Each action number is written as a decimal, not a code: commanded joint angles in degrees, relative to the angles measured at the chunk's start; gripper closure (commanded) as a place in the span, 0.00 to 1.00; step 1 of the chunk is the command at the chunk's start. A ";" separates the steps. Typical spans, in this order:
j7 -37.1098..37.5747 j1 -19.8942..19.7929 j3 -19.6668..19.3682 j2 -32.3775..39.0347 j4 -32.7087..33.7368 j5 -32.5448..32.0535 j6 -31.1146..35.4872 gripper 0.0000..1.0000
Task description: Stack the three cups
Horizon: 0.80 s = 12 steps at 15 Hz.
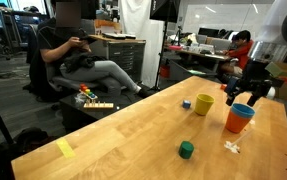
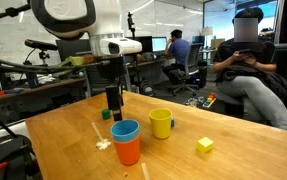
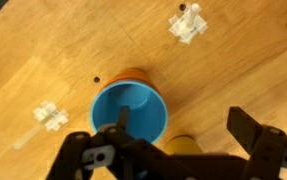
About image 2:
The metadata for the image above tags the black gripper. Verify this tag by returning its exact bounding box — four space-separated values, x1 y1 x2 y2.
97 55 127 122

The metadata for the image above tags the blue plastic cup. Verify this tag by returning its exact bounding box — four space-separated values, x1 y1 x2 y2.
110 119 141 144

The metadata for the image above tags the orange plastic cup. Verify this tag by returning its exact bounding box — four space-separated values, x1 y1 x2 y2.
112 134 141 167

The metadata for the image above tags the green cylinder block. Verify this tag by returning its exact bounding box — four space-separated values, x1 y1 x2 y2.
101 108 112 121

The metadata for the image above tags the clear upright plastic stick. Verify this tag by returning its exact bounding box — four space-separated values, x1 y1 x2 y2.
91 121 104 143
141 162 151 180

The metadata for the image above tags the small white object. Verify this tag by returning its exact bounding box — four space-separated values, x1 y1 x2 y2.
95 139 112 151

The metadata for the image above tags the yellow plastic cup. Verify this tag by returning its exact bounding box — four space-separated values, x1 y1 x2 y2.
148 108 173 140

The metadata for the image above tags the green brown bar on wrist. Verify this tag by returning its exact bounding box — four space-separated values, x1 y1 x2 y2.
57 54 96 67

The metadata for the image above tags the computer monitor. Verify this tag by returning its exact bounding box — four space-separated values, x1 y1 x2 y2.
134 35 153 54
151 36 168 53

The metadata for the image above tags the clear plastic bag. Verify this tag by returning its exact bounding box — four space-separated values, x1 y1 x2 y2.
184 96 204 108

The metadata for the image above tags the long wooden workbench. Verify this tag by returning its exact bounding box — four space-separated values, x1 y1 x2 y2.
0 77 87 103

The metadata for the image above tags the person in blue shirt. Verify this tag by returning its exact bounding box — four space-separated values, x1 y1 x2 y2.
162 29 192 84

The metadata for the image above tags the black mesh office chair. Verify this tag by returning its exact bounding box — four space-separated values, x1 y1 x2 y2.
167 43 204 98

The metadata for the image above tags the colourful toy xylophone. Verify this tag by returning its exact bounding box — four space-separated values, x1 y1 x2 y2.
202 93 217 108

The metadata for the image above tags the yellow cube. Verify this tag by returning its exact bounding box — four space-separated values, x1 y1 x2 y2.
196 136 215 154

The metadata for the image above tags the black cart with red clamp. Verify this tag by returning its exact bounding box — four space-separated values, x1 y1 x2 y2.
0 134 41 180

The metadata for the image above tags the seated person in black shirt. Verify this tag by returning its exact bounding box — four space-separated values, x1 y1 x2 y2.
212 7 287 131

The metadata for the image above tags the black cable bundle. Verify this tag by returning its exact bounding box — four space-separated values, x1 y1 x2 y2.
0 51 112 74

